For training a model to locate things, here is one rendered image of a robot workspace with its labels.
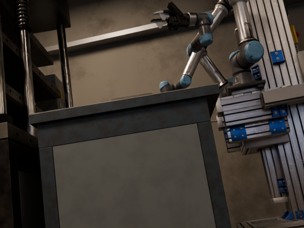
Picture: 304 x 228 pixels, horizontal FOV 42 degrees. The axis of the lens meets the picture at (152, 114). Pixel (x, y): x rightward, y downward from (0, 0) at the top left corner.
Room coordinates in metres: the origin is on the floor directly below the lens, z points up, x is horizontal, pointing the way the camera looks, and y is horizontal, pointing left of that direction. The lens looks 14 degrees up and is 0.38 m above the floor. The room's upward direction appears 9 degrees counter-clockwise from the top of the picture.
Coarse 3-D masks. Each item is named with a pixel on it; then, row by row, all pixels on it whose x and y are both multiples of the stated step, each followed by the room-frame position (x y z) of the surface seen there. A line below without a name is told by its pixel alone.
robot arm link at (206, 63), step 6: (204, 54) 2.86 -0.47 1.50; (204, 60) 2.88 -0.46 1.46; (210, 60) 2.89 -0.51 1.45; (204, 66) 2.90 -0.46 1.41; (210, 66) 2.89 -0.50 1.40; (210, 72) 2.90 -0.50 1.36; (216, 72) 2.90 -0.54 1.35; (216, 78) 2.91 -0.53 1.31; (222, 78) 2.91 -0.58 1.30; (222, 84) 2.90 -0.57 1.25; (222, 90) 2.92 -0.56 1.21; (222, 96) 2.96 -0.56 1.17
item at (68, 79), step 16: (0, 32) 1.46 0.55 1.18; (64, 32) 2.61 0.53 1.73; (0, 48) 1.45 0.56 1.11; (64, 48) 2.60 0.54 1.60; (0, 64) 1.45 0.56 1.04; (64, 64) 2.59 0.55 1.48; (0, 80) 1.44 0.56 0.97; (64, 80) 2.59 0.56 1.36; (0, 96) 1.44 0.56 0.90; (64, 96) 2.60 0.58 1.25; (0, 112) 1.44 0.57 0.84
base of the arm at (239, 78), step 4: (236, 72) 2.31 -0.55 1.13; (240, 72) 2.30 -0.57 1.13; (244, 72) 2.29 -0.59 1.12; (248, 72) 2.30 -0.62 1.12; (236, 76) 2.31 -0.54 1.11; (240, 76) 2.29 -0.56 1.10; (244, 76) 2.29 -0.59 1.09; (248, 76) 2.29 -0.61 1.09; (252, 76) 2.31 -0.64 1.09; (236, 80) 2.32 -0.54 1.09; (240, 80) 2.29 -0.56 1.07; (244, 80) 2.28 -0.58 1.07; (248, 80) 2.28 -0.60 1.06; (252, 80) 2.29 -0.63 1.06; (236, 84) 2.30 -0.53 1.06
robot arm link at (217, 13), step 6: (222, 0) 2.28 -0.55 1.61; (216, 6) 2.31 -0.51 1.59; (222, 6) 2.28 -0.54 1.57; (228, 6) 2.29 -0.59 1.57; (216, 12) 2.28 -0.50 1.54; (222, 12) 2.29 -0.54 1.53; (228, 12) 2.32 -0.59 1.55; (216, 18) 2.27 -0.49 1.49; (222, 18) 2.31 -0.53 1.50; (216, 24) 2.28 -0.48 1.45; (192, 42) 2.24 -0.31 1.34; (192, 48) 2.27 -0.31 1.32; (198, 48) 2.24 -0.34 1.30
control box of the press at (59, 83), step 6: (48, 78) 2.70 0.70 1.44; (54, 78) 2.70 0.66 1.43; (54, 84) 2.70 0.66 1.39; (60, 84) 2.84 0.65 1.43; (60, 90) 2.82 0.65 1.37; (36, 102) 2.71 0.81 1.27; (42, 102) 2.71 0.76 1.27; (48, 102) 2.70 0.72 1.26; (54, 102) 2.70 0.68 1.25; (60, 102) 2.79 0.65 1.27; (42, 108) 2.71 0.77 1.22; (48, 108) 2.70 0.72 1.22; (54, 108) 2.70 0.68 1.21; (60, 108) 2.77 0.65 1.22
